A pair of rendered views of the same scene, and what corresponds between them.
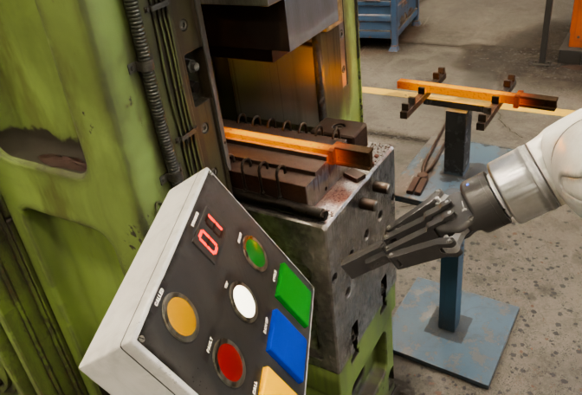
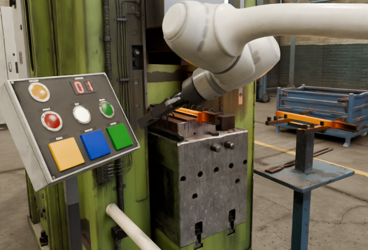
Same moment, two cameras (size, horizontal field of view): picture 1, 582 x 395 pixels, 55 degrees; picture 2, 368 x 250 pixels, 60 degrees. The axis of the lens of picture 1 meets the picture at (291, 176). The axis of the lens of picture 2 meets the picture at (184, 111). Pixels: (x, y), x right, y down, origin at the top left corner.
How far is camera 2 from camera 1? 0.66 m
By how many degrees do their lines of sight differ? 29
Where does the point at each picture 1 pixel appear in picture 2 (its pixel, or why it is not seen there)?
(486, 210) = (187, 86)
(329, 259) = (179, 164)
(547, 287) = not seen: outside the picture
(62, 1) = (80, 6)
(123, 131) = (89, 62)
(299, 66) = not seen: hidden behind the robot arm
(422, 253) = (159, 107)
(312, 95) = (217, 101)
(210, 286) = (66, 97)
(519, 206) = (197, 83)
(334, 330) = (179, 214)
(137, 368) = (7, 95)
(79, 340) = not seen: hidden behind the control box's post
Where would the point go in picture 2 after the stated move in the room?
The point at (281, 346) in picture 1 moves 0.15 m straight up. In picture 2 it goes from (89, 139) to (85, 85)
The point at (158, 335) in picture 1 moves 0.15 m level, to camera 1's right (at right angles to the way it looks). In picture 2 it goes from (21, 87) to (68, 89)
